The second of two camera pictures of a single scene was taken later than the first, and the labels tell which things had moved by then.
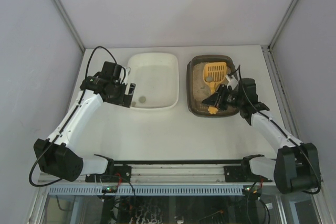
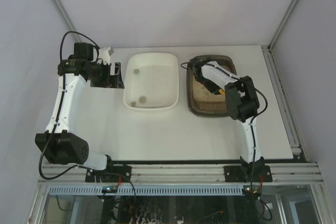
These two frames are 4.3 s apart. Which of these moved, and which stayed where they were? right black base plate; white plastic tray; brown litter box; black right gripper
Moved: black right gripper
Stayed: brown litter box; right black base plate; white plastic tray
